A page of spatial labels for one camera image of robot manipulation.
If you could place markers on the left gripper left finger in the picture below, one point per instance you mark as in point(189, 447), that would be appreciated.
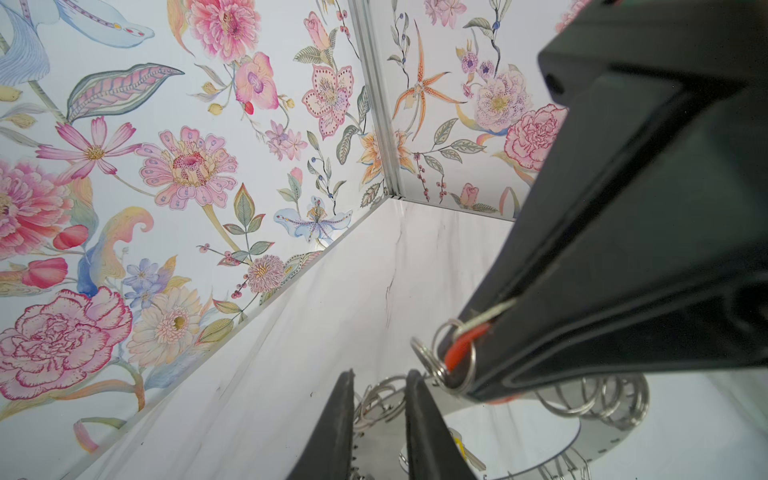
point(328, 453)

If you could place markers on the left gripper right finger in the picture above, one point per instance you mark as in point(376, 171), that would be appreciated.
point(431, 450)

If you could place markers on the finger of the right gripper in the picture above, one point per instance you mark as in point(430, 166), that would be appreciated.
point(583, 314)
point(648, 165)

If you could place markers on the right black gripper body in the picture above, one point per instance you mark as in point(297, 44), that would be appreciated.
point(717, 47)

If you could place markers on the round steel key organizer disc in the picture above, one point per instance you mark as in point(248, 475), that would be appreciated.
point(558, 432)

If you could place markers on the red key tag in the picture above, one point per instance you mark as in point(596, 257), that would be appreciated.
point(464, 336)

